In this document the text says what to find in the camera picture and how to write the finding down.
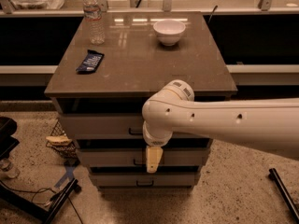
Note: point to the black wire basket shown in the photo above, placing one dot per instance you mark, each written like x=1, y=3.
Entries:
x=67, y=152

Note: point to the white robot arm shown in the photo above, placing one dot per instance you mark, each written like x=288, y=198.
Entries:
x=270, y=125

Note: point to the sponge in basket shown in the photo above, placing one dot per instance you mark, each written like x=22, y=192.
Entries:
x=59, y=141

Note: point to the grey drawer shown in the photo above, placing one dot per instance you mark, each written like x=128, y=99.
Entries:
x=145, y=180
x=129, y=157
x=101, y=126

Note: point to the clear plastic water bottle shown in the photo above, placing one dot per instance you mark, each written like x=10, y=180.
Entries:
x=93, y=17

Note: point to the white ceramic bowl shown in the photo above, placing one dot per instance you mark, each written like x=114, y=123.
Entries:
x=169, y=32

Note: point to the small bottle on floor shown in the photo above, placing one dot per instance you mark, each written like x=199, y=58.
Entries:
x=9, y=169

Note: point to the blue tape cross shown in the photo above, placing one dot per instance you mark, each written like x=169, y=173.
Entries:
x=68, y=175

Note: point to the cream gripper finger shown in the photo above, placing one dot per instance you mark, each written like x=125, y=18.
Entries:
x=153, y=157

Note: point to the black bar right floor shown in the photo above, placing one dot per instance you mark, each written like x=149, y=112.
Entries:
x=293, y=207

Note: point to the grey drawer cabinet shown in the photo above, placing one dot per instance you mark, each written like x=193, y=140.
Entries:
x=135, y=66

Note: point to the black stand leg left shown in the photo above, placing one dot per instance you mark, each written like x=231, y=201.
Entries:
x=45, y=216

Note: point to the black chair base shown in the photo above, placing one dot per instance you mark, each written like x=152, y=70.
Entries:
x=8, y=127

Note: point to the blue snack bar wrapper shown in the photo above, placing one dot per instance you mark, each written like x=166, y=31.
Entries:
x=91, y=62

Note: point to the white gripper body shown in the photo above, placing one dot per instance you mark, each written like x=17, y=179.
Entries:
x=156, y=139

